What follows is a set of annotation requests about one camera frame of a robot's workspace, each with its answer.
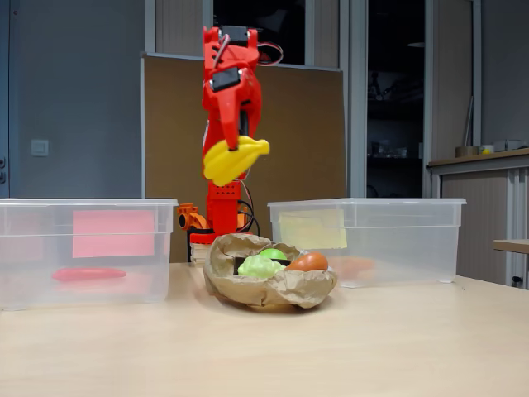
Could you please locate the brown cork board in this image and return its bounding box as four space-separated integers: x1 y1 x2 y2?
140 51 347 264

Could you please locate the wooden block stack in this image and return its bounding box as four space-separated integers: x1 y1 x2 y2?
189 242 216 264

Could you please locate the beige side table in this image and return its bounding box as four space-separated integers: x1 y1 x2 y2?
492 238 529 254

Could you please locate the crumpled brown paper bag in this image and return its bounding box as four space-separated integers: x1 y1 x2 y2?
202 233 339 309

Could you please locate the orange toy waffle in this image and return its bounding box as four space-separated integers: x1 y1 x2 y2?
336 256 375 277

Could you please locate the thin leaning rod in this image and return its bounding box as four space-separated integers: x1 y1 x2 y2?
462 95 475 146

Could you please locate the green toy apple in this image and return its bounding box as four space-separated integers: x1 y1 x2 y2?
258 247 289 261

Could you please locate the pink sticky note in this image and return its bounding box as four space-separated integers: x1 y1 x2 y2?
72 209 157 260

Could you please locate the yellow sticky note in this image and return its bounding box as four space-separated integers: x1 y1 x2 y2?
279 208 348 250

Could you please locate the yellow toy banana bunch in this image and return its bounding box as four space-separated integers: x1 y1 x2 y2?
202 135 271 187

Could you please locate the red toy chili pepper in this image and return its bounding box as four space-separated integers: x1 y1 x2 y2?
51 267 128 284

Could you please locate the grey roller shutter cabinet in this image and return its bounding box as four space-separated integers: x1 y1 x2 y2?
427 148 529 286

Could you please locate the looped servo cable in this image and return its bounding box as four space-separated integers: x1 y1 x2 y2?
255 41 285 67

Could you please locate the brown toy donut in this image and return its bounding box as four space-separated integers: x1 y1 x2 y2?
284 251 330 273

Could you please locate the orange table clamp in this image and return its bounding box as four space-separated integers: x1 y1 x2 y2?
176 203 212 232

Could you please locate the light green toy lettuce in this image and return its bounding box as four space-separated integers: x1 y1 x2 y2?
236 255 286 279

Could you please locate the clear plastic bin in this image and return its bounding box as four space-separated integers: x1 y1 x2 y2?
0 197 179 312
267 197 467 289

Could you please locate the black base cable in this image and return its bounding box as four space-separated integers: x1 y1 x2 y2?
236 198 261 235

